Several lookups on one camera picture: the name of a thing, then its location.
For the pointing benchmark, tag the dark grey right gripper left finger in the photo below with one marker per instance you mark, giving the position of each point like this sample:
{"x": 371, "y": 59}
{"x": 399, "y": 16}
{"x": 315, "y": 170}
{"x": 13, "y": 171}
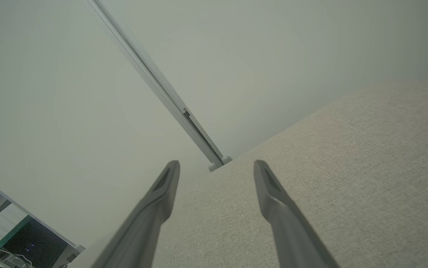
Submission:
{"x": 139, "y": 238}

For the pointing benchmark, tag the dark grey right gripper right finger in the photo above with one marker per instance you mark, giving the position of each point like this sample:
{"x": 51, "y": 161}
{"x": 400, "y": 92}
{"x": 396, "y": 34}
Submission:
{"x": 295, "y": 242}

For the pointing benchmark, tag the grey fabric sofa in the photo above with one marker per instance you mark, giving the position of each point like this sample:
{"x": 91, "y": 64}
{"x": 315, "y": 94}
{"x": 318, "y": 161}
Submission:
{"x": 348, "y": 178}

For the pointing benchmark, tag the black computer case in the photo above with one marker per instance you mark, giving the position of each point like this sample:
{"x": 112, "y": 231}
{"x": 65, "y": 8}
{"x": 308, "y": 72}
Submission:
{"x": 37, "y": 243}

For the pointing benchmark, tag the white desk frame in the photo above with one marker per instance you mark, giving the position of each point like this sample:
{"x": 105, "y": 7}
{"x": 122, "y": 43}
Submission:
{"x": 31, "y": 217}

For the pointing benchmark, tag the grey partition post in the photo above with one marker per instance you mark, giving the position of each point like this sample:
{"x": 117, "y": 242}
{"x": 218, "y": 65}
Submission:
{"x": 169, "y": 106}
{"x": 199, "y": 126}

